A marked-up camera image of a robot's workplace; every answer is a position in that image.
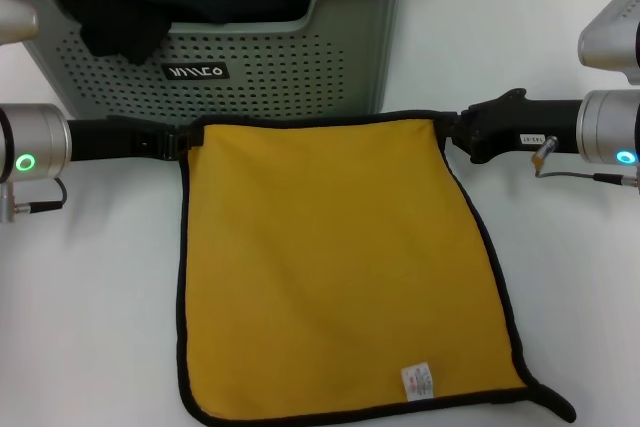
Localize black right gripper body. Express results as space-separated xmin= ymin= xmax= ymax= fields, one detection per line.
xmin=451 ymin=88 xmax=584 ymax=165

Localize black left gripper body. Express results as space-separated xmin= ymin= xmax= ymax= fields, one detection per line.
xmin=67 ymin=115 xmax=174 ymax=164

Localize yellow towel with black edge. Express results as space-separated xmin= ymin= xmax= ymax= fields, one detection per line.
xmin=174 ymin=108 xmax=580 ymax=424

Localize green perforated storage box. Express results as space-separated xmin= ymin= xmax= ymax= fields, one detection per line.
xmin=0 ymin=0 xmax=416 ymax=127

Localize right gripper cable with plug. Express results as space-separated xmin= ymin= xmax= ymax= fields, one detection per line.
xmin=530 ymin=135 xmax=640 ymax=189

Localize gripper cable with plug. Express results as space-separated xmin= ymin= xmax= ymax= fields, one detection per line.
xmin=0 ymin=178 xmax=69 ymax=224
xmin=530 ymin=135 xmax=640 ymax=189

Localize left gripper cable with plug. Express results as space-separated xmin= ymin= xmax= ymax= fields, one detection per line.
xmin=0 ymin=178 xmax=69 ymax=224

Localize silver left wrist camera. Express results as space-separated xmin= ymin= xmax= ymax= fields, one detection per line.
xmin=0 ymin=0 xmax=42 ymax=46

